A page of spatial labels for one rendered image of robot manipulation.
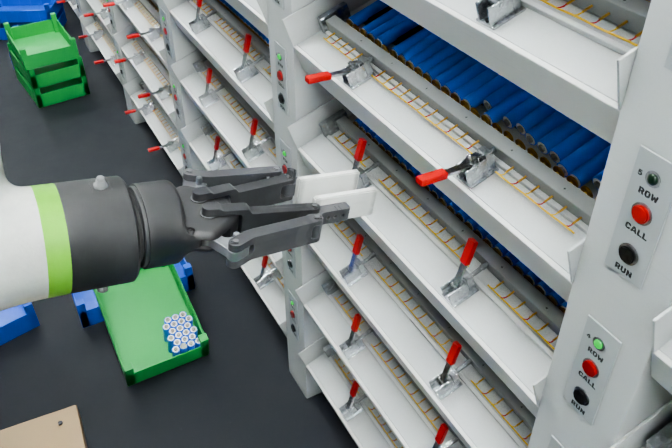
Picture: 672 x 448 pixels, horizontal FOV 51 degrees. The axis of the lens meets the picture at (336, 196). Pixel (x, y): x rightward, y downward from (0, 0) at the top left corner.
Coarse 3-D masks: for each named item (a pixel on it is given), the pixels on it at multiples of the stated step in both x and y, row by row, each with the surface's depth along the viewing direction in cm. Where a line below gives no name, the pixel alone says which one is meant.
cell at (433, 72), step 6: (456, 54) 92; (462, 54) 92; (444, 60) 92; (450, 60) 92; (456, 60) 92; (438, 66) 92; (444, 66) 92; (450, 66) 92; (426, 72) 92; (432, 72) 92; (438, 72) 92; (432, 78) 92
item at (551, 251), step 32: (320, 0) 107; (352, 0) 110; (288, 32) 107; (320, 32) 110; (320, 64) 104; (352, 96) 97; (384, 96) 94; (384, 128) 92; (416, 128) 88; (512, 128) 83; (416, 160) 88; (448, 160) 83; (448, 192) 84; (480, 192) 78; (512, 192) 77; (480, 224) 80; (512, 224) 74; (544, 224) 72; (544, 256) 70; (576, 256) 65
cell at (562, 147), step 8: (584, 128) 77; (576, 136) 77; (584, 136) 76; (592, 136) 77; (560, 144) 76; (568, 144) 76; (576, 144) 76; (552, 152) 77; (560, 152) 76; (568, 152) 76; (560, 160) 76
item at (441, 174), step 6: (468, 162) 79; (450, 168) 78; (456, 168) 78; (462, 168) 78; (468, 168) 78; (426, 174) 76; (432, 174) 76; (438, 174) 76; (444, 174) 76; (450, 174) 77; (420, 180) 75; (426, 180) 75; (432, 180) 76; (438, 180) 76
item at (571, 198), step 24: (336, 24) 105; (336, 48) 104; (360, 48) 100; (384, 72) 97; (408, 72) 92; (432, 96) 88; (456, 120) 84; (480, 120) 82; (480, 144) 82; (504, 144) 78; (528, 168) 75; (528, 192) 75; (552, 192) 73; (576, 192) 71; (552, 216) 72; (576, 216) 71
